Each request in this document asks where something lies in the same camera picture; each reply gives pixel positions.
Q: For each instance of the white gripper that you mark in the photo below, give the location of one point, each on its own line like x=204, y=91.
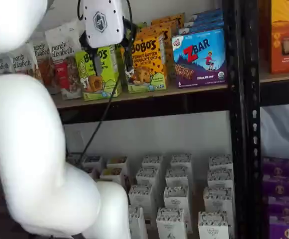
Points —
x=102, y=22

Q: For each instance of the orange Bobo's oat bites box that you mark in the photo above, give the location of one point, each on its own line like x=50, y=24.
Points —
x=169, y=23
x=174, y=17
x=149, y=62
x=156, y=31

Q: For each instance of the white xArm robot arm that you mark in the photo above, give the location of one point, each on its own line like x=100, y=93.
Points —
x=22, y=149

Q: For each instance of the wooden shelf board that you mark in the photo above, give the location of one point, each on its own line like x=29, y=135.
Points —
x=159, y=90
x=278, y=76

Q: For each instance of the blue Zbar chocolate chip box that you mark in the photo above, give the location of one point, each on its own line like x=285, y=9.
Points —
x=199, y=62
x=209, y=13
x=204, y=26
x=206, y=19

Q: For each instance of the white carton with colourful top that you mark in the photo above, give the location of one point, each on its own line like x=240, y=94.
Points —
x=118, y=160
x=112, y=173

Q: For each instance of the white carton with blue top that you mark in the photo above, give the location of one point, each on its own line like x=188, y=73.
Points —
x=93, y=159

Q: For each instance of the white cartons on lower shelf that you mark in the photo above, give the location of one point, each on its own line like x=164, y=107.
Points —
x=197, y=206

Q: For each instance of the large orange snack box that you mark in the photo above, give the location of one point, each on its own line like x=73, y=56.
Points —
x=283, y=25

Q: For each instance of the purple snack box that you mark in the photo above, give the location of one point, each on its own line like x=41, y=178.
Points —
x=287, y=210
x=278, y=169
x=281, y=188
x=288, y=232

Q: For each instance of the red label granola bag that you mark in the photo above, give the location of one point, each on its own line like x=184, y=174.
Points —
x=64, y=64

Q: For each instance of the brown label granola bag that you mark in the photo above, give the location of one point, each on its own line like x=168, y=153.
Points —
x=43, y=67

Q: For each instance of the orange label granola bag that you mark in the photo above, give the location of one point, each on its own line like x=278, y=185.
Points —
x=22, y=59

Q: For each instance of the white patterned carton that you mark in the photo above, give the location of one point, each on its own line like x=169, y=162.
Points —
x=212, y=229
x=220, y=160
x=175, y=199
x=146, y=176
x=140, y=199
x=170, y=226
x=181, y=159
x=217, y=201
x=176, y=178
x=220, y=178
x=136, y=224
x=152, y=160

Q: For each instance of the blue label granola bag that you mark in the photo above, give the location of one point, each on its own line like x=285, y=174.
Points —
x=0, y=64

